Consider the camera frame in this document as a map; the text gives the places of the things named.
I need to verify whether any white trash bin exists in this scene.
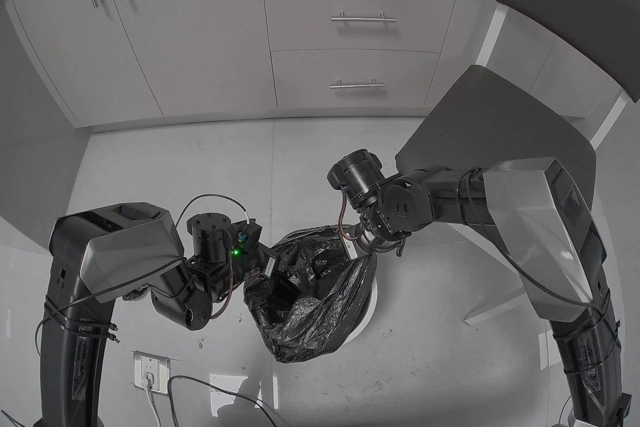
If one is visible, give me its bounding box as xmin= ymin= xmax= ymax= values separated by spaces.
xmin=345 ymin=277 xmax=379 ymax=346

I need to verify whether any black cable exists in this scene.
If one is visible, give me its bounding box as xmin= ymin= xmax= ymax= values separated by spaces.
xmin=177 ymin=194 xmax=252 ymax=238
xmin=167 ymin=375 xmax=281 ymax=427

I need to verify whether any black plastic bag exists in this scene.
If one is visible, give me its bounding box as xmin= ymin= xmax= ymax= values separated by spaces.
xmin=243 ymin=224 xmax=378 ymax=363

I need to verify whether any dark grey white-legged chair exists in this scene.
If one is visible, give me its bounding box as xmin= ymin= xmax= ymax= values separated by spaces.
xmin=395 ymin=0 xmax=640 ymax=327

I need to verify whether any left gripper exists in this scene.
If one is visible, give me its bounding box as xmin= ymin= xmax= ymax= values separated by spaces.
xmin=234 ymin=242 xmax=283 ymax=283

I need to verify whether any white cable with plug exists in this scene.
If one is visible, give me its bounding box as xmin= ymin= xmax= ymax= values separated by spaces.
xmin=142 ymin=372 xmax=162 ymax=427

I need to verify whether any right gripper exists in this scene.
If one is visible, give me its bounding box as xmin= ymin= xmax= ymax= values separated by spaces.
xmin=342 ymin=220 xmax=402 ymax=261

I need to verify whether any beige cabinet with drawers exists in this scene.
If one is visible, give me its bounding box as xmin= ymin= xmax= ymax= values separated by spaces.
xmin=0 ymin=0 xmax=640 ymax=131

